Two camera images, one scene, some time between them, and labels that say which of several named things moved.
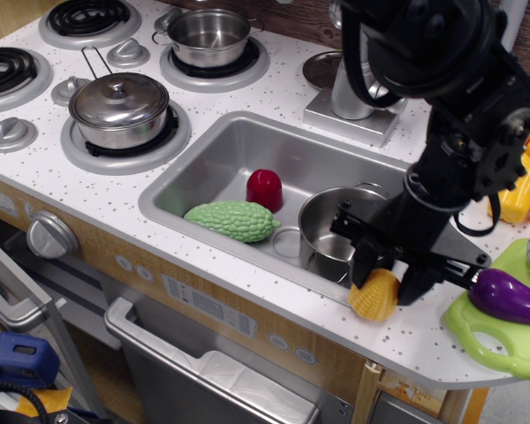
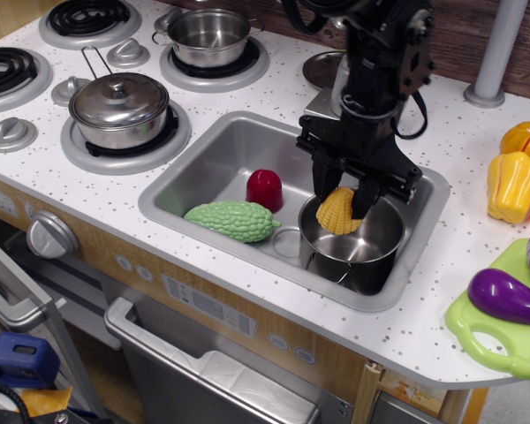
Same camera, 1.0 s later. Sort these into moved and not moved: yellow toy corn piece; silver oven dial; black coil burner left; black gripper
Moved: yellow toy corn piece; black gripper
Not moved: black coil burner left; silver oven dial
